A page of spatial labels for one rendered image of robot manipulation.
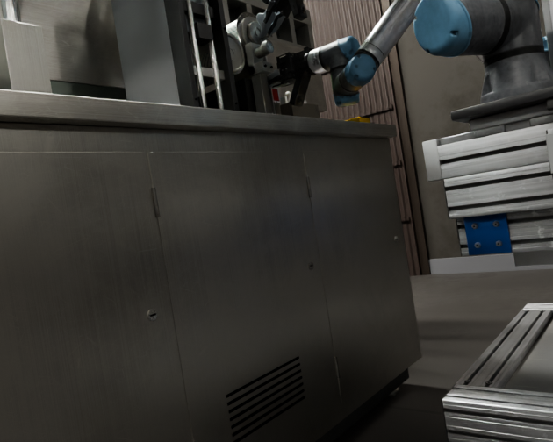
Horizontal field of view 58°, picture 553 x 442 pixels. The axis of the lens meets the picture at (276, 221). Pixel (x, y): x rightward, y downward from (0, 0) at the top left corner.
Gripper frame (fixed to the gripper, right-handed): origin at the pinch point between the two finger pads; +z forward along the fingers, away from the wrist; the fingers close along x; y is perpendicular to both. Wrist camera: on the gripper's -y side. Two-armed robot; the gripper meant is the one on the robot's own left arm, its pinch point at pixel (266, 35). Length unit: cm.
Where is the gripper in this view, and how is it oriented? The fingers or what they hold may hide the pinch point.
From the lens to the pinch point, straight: 170.2
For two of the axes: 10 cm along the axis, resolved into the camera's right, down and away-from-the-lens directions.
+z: -4.9, 7.2, 4.9
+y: -6.1, -6.9, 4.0
